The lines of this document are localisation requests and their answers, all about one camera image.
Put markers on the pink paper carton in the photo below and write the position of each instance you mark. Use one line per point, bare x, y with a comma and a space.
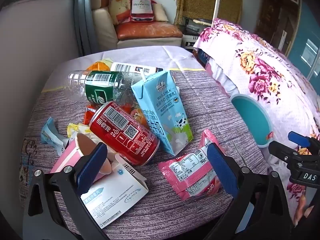
67, 155

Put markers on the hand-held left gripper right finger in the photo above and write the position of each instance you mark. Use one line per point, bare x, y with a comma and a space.
222, 170

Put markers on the white medicine box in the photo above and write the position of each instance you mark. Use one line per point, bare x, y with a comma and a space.
117, 192

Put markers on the dark wooden cabinet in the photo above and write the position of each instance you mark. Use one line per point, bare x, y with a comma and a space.
277, 25

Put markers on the orange seat cushion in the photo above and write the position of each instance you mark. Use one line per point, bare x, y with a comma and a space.
147, 30

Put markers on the pink floral quilt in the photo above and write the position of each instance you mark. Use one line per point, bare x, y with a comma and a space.
262, 67

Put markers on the cream printed pillow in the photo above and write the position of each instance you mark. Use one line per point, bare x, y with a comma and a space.
120, 7

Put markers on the light blue wrapper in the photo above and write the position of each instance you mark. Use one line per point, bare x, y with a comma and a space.
51, 135

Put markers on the orange printed candy packet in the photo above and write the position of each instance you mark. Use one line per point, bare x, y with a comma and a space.
140, 116

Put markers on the red soda can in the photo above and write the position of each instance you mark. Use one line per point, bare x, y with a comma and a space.
117, 135

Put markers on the teal trash bin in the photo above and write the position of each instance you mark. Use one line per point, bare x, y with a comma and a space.
250, 120

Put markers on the cream sofa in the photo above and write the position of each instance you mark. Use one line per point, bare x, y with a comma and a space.
105, 30

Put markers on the clear bottle with green label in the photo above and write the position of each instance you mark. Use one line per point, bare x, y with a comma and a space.
100, 87

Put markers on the red orange small packet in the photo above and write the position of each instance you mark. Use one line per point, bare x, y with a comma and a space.
90, 115

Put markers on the yellow and white wrapper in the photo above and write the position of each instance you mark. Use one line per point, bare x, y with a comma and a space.
77, 130

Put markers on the leopard print cloth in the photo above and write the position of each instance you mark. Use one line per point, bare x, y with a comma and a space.
195, 2

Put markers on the grey curtain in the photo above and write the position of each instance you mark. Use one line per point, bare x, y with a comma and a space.
83, 17

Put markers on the black stereo equipment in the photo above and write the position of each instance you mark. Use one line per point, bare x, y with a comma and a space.
191, 33

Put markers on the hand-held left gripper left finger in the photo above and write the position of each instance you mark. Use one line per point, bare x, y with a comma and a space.
92, 166

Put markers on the light blue milk carton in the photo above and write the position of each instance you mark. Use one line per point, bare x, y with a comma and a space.
162, 110

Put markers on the red gift bag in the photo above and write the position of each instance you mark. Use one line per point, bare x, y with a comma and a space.
141, 6

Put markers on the white cylindrical paper can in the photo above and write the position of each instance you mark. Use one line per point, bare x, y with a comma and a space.
127, 68

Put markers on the pink snack packet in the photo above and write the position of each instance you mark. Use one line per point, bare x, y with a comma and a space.
190, 172

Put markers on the striped purple bedsheet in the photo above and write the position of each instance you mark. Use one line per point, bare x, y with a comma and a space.
212, 110

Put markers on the orange and cream snack packet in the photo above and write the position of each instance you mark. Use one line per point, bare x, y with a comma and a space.
96, 66

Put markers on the white pole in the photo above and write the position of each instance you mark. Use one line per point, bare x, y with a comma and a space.
217, 2

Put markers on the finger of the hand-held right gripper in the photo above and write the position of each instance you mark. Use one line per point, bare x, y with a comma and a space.
298, 138
285, 153

